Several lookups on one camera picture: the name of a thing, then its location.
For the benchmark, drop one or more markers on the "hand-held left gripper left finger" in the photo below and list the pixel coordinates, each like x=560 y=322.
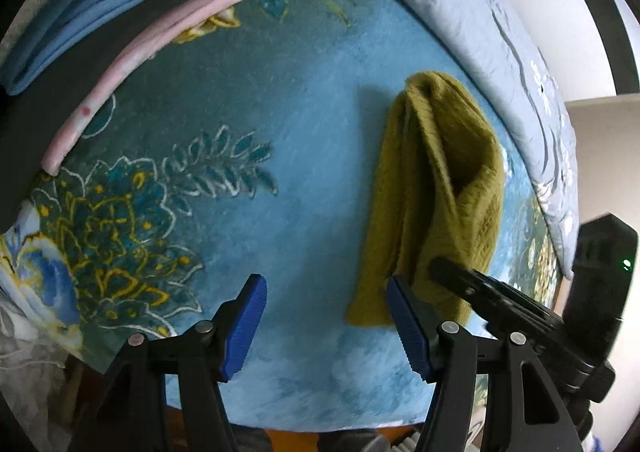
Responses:
x=245 y=327

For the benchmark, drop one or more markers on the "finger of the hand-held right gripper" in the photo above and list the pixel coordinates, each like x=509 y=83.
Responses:
x=492 y=293

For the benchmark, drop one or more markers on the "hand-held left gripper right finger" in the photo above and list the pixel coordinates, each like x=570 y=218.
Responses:
x=411 y=332

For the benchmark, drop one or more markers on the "olive green knitted cloth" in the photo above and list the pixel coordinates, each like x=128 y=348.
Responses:
x=440 y=192

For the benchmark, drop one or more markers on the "blue floral blanket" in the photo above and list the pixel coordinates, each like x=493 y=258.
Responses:
x=300 y=142

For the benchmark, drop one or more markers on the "grey lace fabric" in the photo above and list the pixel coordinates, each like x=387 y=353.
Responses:
x=30 y=362

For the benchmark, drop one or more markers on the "grey patterned quilt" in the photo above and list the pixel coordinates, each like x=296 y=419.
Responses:
x=470 y=7

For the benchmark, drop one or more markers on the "black cloth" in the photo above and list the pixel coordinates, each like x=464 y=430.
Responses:
x=75 y=77

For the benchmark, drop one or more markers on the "pink folded cloth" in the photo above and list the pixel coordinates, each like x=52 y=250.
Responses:
x=150 y=40

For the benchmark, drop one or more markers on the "black door frame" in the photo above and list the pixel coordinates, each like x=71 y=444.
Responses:
x=607 y=17

